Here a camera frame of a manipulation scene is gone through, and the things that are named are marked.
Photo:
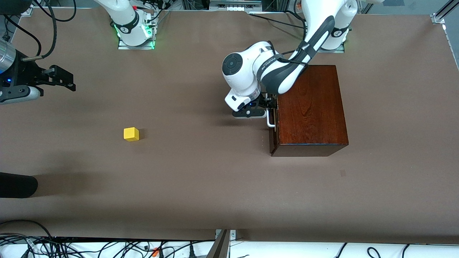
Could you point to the aluminium corner bracket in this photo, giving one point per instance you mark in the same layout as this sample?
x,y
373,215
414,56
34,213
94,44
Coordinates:
x,y
28,11

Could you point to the orange plug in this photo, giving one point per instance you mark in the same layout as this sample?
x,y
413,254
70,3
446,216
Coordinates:
x,y
155,252

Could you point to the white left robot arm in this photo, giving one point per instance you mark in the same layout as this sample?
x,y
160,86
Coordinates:
x,y
244,68

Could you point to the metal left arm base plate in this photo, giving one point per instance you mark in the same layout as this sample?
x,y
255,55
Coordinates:
x,y
330,50

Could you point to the aluminium frame post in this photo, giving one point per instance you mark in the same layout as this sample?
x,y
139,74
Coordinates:
x,y
220,247

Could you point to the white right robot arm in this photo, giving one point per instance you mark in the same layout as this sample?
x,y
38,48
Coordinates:
x,y
127,21

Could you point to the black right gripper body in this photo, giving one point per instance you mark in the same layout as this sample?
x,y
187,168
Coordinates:
x,y
28,71

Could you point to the light wooden drawer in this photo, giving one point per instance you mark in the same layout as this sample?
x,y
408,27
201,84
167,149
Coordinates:
x,y
273,138

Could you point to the grey power strip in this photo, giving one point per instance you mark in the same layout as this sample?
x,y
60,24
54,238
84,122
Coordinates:
x,y
235,8

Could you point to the yellow cube block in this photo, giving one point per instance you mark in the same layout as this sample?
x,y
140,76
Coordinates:
x,y
131,134

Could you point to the dark brown wooden cabinet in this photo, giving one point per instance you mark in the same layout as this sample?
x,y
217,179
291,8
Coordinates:
x,y
312,114

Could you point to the black foam cylinder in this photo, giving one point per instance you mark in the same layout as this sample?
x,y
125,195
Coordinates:
x,y
18,184

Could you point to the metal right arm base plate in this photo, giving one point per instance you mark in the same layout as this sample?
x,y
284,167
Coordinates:
x,y
143,46

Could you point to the aluminium corner profile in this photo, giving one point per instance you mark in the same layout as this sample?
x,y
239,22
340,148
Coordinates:
x,y
439,17

